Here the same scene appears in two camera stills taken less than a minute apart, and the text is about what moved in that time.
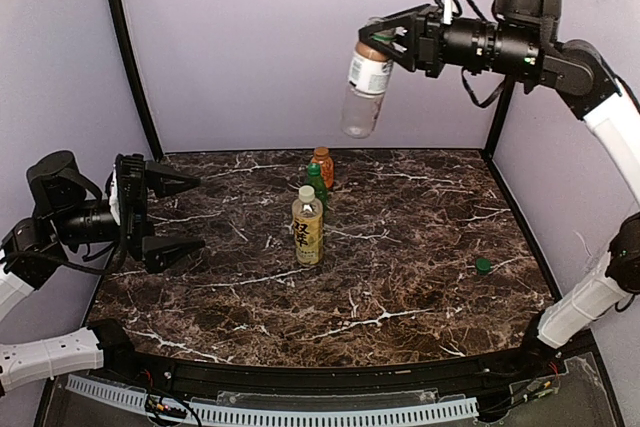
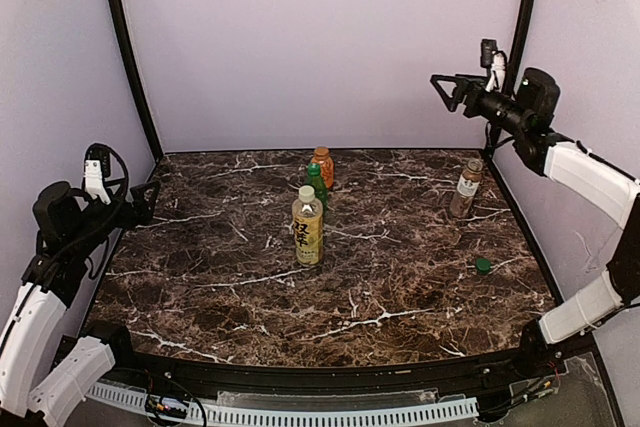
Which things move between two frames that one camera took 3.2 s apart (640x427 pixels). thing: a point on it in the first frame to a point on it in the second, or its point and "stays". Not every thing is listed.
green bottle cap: x=483 y=266 stays
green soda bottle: x=315 y=179 stays
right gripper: x=428 y=40 to x=470 y=98
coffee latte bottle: x=369 y=76 to x=467 y=187
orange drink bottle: x=321 y=155 stays
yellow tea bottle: x=308 y=225 stays
